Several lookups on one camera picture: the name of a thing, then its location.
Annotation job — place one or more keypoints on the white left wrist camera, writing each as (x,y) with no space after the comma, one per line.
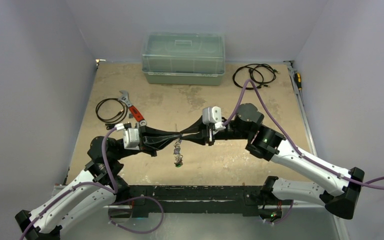
(131,137)

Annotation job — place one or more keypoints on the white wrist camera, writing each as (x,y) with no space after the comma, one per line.
(131,137)
(213,115)

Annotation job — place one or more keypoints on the black metal base rail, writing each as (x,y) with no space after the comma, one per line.
(247,200)

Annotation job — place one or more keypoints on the red handled adjustable wrench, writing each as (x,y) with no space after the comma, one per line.
(124,98)

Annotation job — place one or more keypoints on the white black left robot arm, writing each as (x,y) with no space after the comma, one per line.
(97,185)

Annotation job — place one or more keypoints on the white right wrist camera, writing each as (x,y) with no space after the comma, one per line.
(213,115)

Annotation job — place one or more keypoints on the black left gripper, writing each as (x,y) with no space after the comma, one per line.
(151,139)

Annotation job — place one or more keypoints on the yellow black screwdriver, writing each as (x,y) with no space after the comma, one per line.
(298,81)

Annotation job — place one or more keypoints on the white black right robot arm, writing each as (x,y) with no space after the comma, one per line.
(330,186)

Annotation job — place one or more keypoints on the large metal keyring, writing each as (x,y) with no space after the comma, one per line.
(178,157)

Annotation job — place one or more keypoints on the green plastic storage box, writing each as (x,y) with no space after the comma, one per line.
(184,58)

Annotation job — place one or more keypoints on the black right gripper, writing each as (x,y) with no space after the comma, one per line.
(208,133)

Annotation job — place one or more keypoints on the key with green tag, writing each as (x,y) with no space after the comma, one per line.
(178,164)

